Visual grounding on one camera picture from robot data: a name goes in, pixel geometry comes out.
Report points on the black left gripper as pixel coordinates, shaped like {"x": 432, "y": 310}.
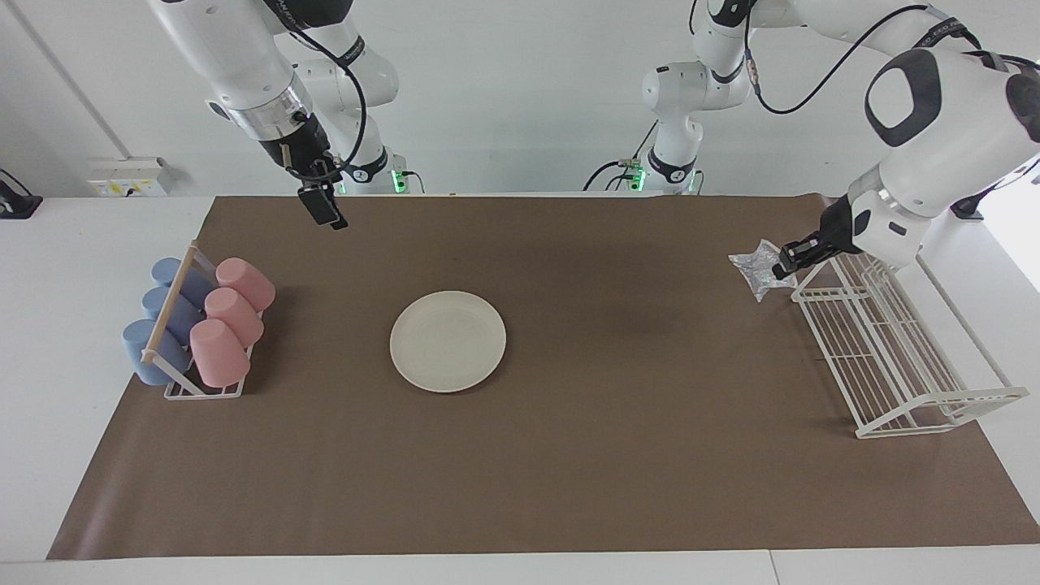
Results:
{"x": 829, "y": 236}

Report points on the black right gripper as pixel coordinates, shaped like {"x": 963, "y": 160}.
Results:
{"x": 305, "y": 154}

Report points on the clear plastic wrapper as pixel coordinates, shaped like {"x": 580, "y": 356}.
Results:
{"x": 756, "y": 266}

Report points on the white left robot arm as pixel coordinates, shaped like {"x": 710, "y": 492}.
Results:
{"x": 951, "y": 122}

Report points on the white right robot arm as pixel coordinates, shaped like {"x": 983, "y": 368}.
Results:
{"x": 244, "y": 57}

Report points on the cream round plate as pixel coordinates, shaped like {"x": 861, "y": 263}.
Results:
{"x": 448, "y": 341}

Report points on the pink plastic cup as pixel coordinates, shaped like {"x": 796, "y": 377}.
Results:
{"x": 246, "y": 283}
{"x": 236, "y": 315}
{"x": 219, "y": 353}

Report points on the blue plastic cup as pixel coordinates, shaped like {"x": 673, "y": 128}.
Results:
{"x": 156, "y": 302}
{"x": 136, "y": 345}
{"x": 166, "y": 270}

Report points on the black stand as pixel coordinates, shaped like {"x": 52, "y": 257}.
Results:
{"x": 967, "y": 207}

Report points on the brown table mat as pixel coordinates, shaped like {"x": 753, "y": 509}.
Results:
{"x": 609, "y": 455}

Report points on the black table clamp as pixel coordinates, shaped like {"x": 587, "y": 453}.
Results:
{"x": 16, "y": 203}

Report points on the white wall socket box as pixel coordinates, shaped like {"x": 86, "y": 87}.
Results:
{"x": 126, "y": 175}

